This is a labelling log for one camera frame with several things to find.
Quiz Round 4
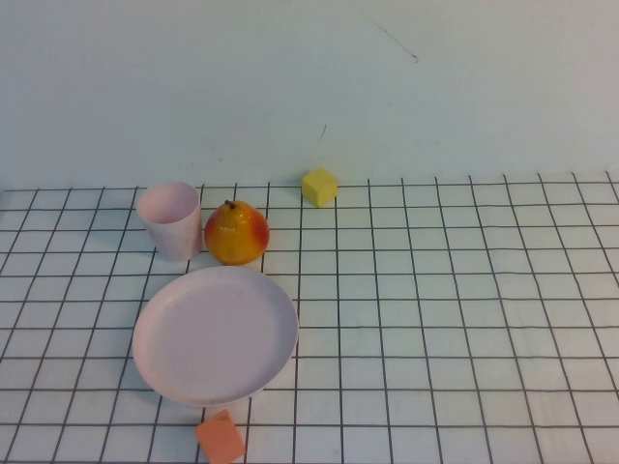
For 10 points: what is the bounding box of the pale pink plastic cup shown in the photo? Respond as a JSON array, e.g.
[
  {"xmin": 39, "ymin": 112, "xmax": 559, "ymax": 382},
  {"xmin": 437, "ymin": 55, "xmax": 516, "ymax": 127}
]
[{"xmin": 135, "ymin": 180, "xmax": 203, "ymax": 263}]

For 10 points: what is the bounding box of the pale pink round plate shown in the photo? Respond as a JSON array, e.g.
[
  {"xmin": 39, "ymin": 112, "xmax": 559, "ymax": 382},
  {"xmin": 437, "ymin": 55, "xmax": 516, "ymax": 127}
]
[{"xmin": 132, "ymin": 267, "xmax": 300, "ymax": 407}]

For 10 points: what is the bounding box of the yellow foam cube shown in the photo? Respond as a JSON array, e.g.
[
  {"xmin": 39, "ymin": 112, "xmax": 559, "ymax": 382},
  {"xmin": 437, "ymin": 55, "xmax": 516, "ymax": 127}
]
[{"xmin": 301, "ymin": 166, "xmax": 339, "ymax": 210}]

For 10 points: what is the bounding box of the yellow red toy pear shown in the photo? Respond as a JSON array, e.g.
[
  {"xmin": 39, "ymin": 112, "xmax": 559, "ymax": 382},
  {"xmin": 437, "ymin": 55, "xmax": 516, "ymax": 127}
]
[{"xmin": 203, "ymin": 199, "xmax": 271, "ymax": 266}]

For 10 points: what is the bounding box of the orange foam block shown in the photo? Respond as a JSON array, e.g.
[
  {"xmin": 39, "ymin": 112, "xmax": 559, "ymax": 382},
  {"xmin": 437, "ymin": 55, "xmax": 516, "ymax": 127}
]
[{"xmin": 193, "ymin": 409, "xmax": 248, "ymax": 464}]

